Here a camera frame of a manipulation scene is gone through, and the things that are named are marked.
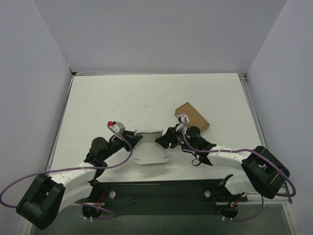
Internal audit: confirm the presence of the white paper box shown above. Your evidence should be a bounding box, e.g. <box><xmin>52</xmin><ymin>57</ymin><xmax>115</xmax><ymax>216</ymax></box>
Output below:
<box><xmin>134</xmin><ymin>129</ymin><xmax>169</xmax><ymax>165</ymax></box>

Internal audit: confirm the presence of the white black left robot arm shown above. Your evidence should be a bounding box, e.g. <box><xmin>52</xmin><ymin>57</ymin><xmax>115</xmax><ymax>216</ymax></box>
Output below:
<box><xmin>16</xmin><ymin>131</ymin><xmax>143</xmax><ymax>230</ymax></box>

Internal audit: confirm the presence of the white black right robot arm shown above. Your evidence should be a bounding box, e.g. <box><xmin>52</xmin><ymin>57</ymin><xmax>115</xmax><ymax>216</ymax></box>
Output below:
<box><xmin>155</xmin><ymin>125</ymin><xmax>290</xmax><ymax>199</ymax></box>

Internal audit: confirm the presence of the brown folded cardboard box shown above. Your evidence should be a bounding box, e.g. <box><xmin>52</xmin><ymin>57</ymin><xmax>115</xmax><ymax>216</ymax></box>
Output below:
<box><xmin>175</xmin><ymin>102</ymin><xmax>210</xmax><ymax>133</ymax></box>

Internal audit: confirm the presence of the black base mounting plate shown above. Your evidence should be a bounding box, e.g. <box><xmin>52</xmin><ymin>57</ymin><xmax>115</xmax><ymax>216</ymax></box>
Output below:
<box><xmin>79</xmin><ymin>179</ymin><xmax>247</xmax><ymax>217</ymax></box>

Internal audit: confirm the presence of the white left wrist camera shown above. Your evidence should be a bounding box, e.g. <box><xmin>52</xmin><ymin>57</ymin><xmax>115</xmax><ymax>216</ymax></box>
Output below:
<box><xmin>108</xmin><ymin>121</ymin><xmax>126</xmax><ymax>135</ymax></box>

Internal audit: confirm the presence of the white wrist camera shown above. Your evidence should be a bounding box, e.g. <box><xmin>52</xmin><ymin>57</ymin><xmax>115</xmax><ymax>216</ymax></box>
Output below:
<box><xmin>108</xmin><ymin>121</ymin><xmax>126</xmax><ymax>135</ymax></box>
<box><xmin>177</xmin><ymin>113</ymin><xmax>190</xmax><ymax>124</ymax></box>

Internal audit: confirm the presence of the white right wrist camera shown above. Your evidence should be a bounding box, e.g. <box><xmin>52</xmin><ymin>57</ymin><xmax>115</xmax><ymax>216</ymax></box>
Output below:
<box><xmin>177</xmin><ymin>113</ymin><xmax>190</xmax><ymax>124</ymax></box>

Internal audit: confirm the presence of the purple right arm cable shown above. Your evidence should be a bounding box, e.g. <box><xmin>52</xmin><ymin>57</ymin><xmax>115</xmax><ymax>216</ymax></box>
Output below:
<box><xmin>182</xmin><ymin>118</ymin><xmax>296</xmax><ymax>222</ymax></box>

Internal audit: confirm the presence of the aluminium table frame rail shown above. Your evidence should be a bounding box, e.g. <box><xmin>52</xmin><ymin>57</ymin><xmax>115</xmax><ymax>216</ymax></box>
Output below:
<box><xmin>238</xmin><ymin>72</ymin><xmax>293</xmax><ymax>205</ymax></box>

